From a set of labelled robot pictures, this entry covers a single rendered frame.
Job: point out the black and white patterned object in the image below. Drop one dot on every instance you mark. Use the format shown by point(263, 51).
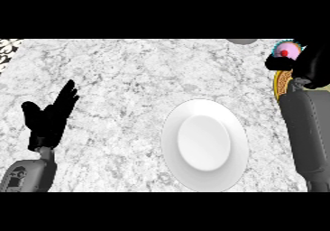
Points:
point(5, 53)

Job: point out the pink frosted cupcake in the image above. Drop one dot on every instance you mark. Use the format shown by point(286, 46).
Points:
point(286, 51)

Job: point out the grey round object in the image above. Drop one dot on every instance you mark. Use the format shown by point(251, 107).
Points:
point(242, 41)

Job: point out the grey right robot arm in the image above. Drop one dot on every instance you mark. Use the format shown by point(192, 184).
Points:
point(312, 134)

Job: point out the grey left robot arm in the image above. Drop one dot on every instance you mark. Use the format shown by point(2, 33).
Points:
point(30, 175)

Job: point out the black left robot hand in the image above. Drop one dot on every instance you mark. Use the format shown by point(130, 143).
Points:
point(49, 120)

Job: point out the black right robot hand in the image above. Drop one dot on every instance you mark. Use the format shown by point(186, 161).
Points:
point(314, 64)

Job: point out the white plate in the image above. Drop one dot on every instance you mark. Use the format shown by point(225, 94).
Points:
point(205, 145)

